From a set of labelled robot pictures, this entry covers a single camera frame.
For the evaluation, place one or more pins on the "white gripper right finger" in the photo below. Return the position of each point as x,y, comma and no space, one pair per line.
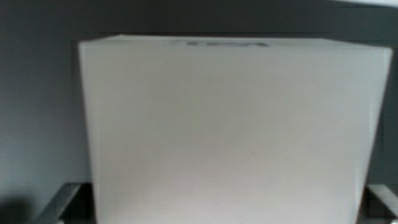
383,203

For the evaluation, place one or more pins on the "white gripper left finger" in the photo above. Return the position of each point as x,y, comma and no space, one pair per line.
50,214

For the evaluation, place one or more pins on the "small white cabinet top block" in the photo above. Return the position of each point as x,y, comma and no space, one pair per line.
232,123

